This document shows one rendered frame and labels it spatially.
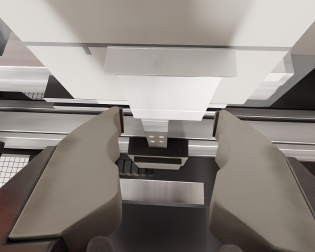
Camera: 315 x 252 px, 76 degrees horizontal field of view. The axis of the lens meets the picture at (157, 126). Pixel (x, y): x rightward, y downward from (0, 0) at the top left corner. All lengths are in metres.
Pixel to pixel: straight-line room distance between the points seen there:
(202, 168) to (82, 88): 0.58
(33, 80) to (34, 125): 0.27
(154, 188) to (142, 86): 0.10
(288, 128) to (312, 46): 0.21
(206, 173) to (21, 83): 0.59
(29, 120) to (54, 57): 0.40
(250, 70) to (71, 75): 0.15
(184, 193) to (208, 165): 0.53
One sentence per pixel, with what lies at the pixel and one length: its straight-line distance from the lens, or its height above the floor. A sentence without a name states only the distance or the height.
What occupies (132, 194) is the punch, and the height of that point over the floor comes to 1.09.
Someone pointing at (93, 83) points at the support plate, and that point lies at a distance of 0.20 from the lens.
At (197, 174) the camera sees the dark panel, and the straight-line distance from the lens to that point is 0.72.
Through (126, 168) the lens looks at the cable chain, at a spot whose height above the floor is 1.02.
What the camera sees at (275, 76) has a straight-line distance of 0.25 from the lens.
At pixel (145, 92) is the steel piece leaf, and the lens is 0.20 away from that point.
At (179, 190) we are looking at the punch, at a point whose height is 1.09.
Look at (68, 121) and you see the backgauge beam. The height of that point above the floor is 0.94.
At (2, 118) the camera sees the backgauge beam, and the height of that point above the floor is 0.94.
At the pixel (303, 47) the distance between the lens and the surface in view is 0.39.
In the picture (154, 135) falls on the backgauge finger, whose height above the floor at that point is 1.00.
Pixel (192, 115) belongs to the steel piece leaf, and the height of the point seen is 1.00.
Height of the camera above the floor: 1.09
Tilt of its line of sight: 19 degrees down
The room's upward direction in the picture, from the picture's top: 177 degrees counter-clockwise
